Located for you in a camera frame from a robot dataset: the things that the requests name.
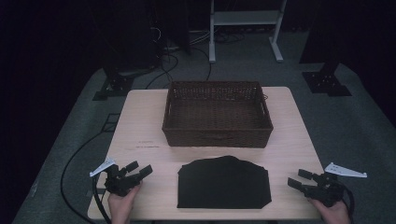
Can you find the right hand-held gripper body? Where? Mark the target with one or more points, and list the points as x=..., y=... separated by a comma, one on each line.
x=328, y=186

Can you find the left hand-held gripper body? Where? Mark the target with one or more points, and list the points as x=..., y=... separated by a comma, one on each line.
x=116, y=182

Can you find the black cloth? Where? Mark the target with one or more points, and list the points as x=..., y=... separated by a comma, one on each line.
x=223, y=183

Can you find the brown wicker basket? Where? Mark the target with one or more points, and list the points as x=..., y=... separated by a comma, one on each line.
x=217, y=116

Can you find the person's left hand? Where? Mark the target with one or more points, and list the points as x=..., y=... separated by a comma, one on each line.
x=122, y=205

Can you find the person's right hand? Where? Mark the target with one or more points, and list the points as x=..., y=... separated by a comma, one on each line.
x=333, y=213

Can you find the white metal stand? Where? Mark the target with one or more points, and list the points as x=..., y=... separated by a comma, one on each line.
x=246, y=28

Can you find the black stand with base plate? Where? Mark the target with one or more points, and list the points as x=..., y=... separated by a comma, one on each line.
x=326, y=79
x=115, y=82

